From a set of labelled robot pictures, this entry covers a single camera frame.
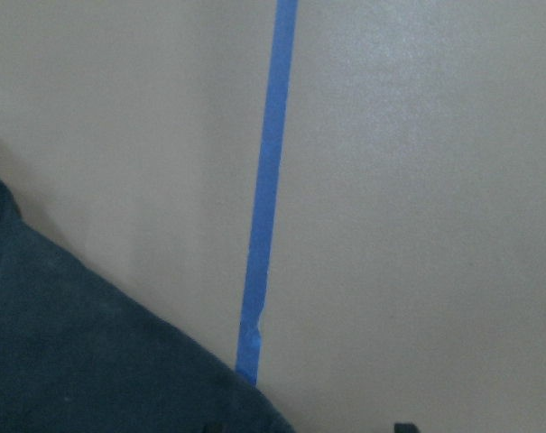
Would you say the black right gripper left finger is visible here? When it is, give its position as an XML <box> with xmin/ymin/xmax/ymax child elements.
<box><xmin>204</xmin><ymin>422</ymin><xmax>227</xmax><ymax>433</ymax></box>

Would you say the black graphic t-shirt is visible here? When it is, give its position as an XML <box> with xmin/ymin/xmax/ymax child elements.
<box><xmin>0</xmin><ymin>180</ymin><xmax>291</xmax><ymax>432</ymax></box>

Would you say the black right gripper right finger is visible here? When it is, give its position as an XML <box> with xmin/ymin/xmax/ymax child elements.
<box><xmin>393</xmin><ymin>422</ymin><xmax>415</xmax><ymax>433</ymax></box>

